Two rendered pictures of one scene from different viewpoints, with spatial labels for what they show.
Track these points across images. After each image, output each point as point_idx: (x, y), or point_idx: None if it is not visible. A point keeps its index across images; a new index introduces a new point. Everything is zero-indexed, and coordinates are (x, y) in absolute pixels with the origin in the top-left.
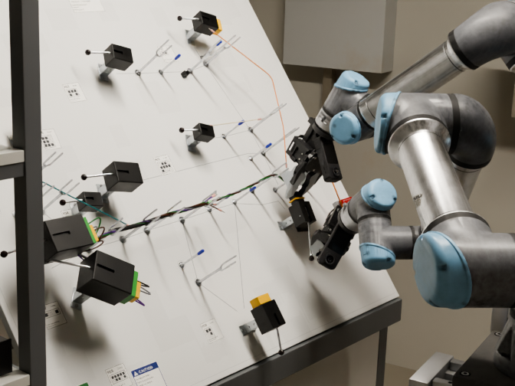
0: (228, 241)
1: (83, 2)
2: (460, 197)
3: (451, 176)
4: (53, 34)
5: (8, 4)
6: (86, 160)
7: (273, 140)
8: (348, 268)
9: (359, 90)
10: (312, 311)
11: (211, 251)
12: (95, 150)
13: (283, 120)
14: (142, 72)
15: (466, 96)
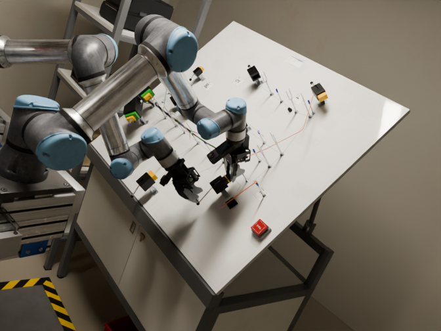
0: (197, 167)
1: (294, 60)
2: (17, 41)
3: (33, 40)
4: (263, 62)
5: (265, 44)
6: (207, 100)
7: (285, 169)
8: (217, 244)
9: (225, 106)
10: (176, 224)
11: (188, 161)
12: (213, 100)
13: (308, 171)
14: (273, 95)
15: (88, 37)
